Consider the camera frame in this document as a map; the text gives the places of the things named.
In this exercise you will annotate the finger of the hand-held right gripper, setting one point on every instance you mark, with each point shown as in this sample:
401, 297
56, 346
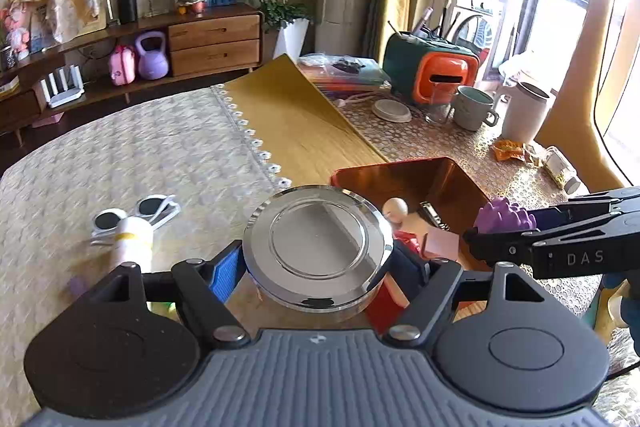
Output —
590, 207
500, 247

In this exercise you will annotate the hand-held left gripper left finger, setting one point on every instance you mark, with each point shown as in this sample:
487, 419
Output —
225, 269

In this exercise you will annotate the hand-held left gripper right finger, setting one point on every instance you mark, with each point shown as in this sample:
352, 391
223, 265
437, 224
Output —
410, 269

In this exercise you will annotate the small red toy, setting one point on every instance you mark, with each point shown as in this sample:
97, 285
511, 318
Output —
407, 241

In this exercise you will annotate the purple spiky toy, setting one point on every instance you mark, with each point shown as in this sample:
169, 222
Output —
500, 214

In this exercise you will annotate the small pink box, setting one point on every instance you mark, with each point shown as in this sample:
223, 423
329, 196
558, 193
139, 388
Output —
440, 244

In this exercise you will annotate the wooden peg doll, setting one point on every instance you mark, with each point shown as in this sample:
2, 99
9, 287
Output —
395, 208

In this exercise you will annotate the red tin box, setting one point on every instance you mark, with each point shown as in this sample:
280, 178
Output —
450, 182

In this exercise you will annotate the silver round tin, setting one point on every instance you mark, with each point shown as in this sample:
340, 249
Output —
320, 237

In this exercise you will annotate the white plastic bottle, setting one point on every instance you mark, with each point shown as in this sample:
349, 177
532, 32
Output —
131, 242

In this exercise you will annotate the white sunglasses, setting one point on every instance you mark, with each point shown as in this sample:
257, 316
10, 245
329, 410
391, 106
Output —
107, 221

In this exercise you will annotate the small clear pill bottle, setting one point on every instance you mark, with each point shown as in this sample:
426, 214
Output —
560, 167

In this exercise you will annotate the orange snack wrapper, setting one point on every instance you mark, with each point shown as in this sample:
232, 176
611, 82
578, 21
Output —
510, 152

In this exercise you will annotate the yellow curved furniture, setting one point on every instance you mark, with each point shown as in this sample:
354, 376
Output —
575, 107

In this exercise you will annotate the white tumbler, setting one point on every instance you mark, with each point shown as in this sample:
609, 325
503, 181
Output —
522, 117

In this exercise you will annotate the brown lace tablecloth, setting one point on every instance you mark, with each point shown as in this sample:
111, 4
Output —
450, 142

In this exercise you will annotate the grey mug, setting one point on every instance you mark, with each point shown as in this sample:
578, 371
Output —
472, 109

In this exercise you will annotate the cream quilted table mat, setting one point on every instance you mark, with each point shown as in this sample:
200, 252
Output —
150, 147

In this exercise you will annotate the small purple item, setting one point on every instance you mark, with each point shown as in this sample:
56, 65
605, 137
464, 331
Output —
77, 284

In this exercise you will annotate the clear drinking glass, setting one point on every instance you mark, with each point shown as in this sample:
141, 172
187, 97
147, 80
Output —
440, 107

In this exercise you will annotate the yellow table mat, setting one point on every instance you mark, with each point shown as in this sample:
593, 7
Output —
300, 132

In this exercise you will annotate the round grey lid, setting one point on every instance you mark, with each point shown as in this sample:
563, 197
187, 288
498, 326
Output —
391, 111

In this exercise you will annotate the green and orange holder box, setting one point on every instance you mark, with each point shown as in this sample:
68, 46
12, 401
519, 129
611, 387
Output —
445, 77

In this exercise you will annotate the stack of plastic folders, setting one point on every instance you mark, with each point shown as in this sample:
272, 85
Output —
345, 74

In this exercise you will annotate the white washing machine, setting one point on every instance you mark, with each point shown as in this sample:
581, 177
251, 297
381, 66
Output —
480, 22

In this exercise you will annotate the purple kettlebell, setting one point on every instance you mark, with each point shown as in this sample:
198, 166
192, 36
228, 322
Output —
152, 62

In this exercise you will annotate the pink flat item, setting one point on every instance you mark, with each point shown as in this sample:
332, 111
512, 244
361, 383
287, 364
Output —
48, 119

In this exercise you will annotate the white router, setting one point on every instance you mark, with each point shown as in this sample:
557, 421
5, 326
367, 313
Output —
62, 97

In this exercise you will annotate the wooden TV cabinet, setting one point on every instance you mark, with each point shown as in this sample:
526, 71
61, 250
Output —
215, 32

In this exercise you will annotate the black cylinder speaker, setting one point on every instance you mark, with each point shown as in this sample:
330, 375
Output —
127, 6

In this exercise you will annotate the flat yellow cardboard box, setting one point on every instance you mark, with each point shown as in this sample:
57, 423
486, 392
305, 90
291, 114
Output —
7, 88

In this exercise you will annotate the pink doll bouquet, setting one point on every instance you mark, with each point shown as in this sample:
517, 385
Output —
15, 32

